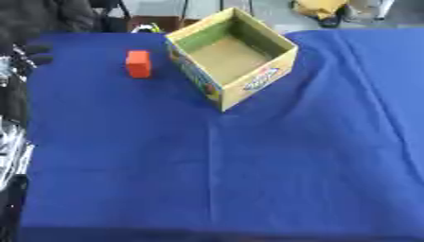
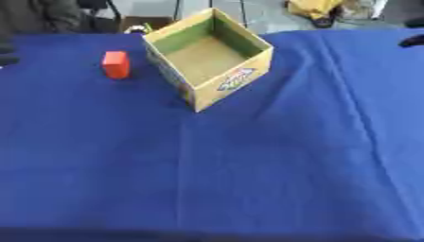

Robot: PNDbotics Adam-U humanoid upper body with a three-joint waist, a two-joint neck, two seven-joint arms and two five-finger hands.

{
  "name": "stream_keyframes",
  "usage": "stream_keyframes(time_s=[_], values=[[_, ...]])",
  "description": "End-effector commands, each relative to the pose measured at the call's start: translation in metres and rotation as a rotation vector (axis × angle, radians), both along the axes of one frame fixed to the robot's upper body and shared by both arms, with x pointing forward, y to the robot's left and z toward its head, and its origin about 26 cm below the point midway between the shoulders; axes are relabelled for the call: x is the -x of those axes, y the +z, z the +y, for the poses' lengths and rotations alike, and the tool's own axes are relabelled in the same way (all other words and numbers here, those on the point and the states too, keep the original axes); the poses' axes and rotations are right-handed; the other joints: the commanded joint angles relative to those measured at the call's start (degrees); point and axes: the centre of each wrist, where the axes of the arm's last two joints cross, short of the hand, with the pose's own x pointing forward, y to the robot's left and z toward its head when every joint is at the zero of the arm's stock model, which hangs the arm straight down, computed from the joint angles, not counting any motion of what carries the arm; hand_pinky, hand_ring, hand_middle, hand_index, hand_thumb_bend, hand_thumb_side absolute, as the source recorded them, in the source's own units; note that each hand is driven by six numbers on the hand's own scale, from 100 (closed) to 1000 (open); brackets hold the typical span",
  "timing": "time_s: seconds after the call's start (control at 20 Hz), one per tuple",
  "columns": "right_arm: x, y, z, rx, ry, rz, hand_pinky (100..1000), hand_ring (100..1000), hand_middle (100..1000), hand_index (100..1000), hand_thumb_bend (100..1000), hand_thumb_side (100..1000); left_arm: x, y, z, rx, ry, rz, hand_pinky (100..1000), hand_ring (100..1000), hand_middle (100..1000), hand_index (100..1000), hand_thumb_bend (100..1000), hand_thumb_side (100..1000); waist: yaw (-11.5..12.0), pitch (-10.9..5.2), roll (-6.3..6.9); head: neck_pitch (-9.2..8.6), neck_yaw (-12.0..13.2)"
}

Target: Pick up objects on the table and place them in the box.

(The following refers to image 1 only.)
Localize person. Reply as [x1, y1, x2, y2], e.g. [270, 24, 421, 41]
[0, 0, 105, 48]

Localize white tripod leg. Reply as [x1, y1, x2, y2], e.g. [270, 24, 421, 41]
[372, 0, 398, 22]

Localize white and yellow object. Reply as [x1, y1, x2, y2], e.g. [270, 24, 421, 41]
[129, 22, 166, 34]

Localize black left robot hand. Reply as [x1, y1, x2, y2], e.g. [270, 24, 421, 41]
[0, 41, 59, 83]

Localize tan cardboard box green inside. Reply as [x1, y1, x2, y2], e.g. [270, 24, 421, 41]
[164, 7, 300, 112]

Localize yellow bag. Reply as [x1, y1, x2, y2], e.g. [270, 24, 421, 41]
[290, 0, 351, 21]

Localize orange rectangular block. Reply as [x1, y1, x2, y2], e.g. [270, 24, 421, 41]
[124, 49, 152, 79]

